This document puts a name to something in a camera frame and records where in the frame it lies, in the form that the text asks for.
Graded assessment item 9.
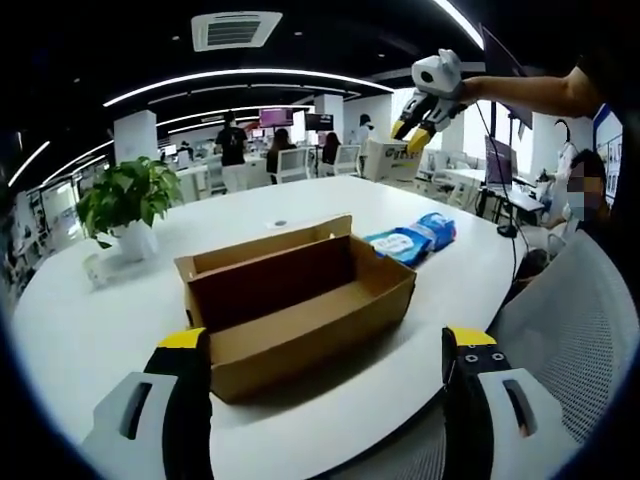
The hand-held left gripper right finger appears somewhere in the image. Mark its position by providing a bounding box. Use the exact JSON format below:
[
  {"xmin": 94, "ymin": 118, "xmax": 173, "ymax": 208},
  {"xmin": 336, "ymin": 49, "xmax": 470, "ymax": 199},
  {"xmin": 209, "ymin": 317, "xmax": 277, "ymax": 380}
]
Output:
[{"xmin": 440, "ymin": 325, "xmax": 571, "ymax": 480}]

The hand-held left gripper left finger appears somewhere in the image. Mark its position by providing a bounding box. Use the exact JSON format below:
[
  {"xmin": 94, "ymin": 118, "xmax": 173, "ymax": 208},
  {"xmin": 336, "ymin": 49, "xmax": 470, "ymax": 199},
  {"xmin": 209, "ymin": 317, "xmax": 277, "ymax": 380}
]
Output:
[{"xmin": 81, "ymin": 327, "xmax": 215, "ymax": 480}]

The dark blue soft item pack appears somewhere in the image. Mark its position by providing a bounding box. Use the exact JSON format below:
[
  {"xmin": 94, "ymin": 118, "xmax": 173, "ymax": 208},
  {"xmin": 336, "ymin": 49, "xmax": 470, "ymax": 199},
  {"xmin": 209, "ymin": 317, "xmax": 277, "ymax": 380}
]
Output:
[{"xmin": 410, "ymin": 211, "xmax": 458, "ymax": 253}]

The light blue soft wipes pack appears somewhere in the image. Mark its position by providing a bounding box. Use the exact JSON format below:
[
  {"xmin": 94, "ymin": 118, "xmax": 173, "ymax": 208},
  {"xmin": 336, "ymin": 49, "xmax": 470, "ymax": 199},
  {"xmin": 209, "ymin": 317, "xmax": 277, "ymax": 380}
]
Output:
[{"xmin": 363, "ymin": 227, "xmax": 438, "ymax": 268}]

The brown cardboard shoe box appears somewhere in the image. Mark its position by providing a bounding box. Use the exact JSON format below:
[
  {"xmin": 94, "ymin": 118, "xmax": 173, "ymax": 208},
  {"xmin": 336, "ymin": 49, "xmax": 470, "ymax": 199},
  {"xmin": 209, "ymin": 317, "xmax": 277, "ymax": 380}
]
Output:
[{"xmin": 173, "ymin": 213, "xmax": 418, "ymax": 404}]

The white printed box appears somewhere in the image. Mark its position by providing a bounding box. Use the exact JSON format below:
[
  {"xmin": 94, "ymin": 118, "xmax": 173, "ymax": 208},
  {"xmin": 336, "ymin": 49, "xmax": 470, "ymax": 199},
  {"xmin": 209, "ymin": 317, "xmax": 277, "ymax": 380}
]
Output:
[{"xmin": 366, "ymin": 138, "xmax": 419, "ymax": 184}]

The bright ceiling light strip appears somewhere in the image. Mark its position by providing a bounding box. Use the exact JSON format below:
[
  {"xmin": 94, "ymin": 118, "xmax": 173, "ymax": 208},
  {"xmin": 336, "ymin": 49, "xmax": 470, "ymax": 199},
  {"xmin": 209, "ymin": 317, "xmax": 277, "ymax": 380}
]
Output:
[{"xmin": 432, "ymin": 0, "xmax": 487, "ymax": 52}]

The large dark screen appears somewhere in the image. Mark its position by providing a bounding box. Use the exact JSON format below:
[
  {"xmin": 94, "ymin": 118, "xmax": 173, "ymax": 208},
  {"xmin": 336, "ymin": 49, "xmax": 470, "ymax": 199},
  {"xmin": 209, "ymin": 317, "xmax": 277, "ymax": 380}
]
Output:
[{"xmin": 478, "ymin": 23, "xmax": 535, "ymax": 127}]

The white office chair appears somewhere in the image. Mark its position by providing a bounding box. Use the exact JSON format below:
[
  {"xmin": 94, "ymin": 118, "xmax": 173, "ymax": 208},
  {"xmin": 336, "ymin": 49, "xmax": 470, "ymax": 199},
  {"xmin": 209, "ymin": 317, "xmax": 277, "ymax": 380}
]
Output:
[
  {"xmin": 274, "ymin": 146, "xmax": 309, "ymax": 185},
  {"xmin": 331, "ymin": 144, "xmax": 362, "ymax": 177}
]

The desk monitor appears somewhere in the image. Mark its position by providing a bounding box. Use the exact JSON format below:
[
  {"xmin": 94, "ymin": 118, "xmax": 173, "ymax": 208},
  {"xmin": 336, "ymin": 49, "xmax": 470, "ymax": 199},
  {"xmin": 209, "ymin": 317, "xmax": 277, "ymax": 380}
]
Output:
[{"xmin": 483, "ymin": 134, "xmax": 519, "ymax": 190}]

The black monitor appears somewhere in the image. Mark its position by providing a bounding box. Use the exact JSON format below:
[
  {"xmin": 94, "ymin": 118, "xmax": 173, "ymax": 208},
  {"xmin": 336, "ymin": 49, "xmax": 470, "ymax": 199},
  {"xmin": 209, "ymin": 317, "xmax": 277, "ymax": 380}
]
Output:
[{"xmin": 304, "ymin": 113, "xmax": 336, "ymax": 133}]

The white mesh chair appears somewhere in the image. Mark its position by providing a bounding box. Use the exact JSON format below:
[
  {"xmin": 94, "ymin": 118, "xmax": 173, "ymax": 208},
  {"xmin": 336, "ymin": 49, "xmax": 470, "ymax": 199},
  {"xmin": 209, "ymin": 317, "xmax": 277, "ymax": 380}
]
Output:
[{"xmin": 344, "ymin": 229, "xmax": 635, "ymax": 480}]

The purple lit monitor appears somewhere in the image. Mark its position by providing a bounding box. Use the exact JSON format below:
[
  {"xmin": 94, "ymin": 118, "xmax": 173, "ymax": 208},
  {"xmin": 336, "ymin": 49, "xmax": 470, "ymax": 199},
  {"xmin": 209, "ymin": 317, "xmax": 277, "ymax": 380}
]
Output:
[{"xmin": 258, "ymin": 106, "xmax": 294, "ymax": 129}]

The person's black sleeve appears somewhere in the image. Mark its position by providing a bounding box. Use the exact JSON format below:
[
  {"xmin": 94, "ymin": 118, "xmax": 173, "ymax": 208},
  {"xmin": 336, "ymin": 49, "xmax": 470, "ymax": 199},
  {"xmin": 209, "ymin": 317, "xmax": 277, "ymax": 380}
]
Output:
[{"xmin": 569, "ymin": 27, "xmax": 640, "ymax": 129}]

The long curved ceiling light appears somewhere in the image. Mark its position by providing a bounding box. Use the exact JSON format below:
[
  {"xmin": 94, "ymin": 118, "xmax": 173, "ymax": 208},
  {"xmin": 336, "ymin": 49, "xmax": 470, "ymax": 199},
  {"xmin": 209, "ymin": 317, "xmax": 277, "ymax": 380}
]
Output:
[{"xmin": 102, "ymin": 68, "xmax": 397, "ymax": 108}]

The ceiling air conditioner vent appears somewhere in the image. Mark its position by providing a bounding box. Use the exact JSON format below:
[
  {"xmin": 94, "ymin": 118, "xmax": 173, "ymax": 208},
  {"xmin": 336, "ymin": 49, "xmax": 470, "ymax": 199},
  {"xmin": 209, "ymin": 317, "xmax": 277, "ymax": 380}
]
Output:
[{"xmin": 191, "ymin": 10, "xmax": 284, "ymax": 53}]

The green potted plant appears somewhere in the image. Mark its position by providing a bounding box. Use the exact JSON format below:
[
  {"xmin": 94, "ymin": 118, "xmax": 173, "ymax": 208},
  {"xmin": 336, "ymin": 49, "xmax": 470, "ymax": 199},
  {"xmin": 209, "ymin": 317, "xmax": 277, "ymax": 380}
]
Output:
[{"xmin": 75, "ymin": 155, "xmax": 184, "ymax": 263}]

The black cable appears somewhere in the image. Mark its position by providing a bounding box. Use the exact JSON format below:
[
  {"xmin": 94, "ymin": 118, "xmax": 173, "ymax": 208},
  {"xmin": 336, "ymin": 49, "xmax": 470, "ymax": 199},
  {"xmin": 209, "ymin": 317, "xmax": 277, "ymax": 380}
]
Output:
[{"xmin": 473, "ymin": 98, "xmax": 520, "ymax": 282}]

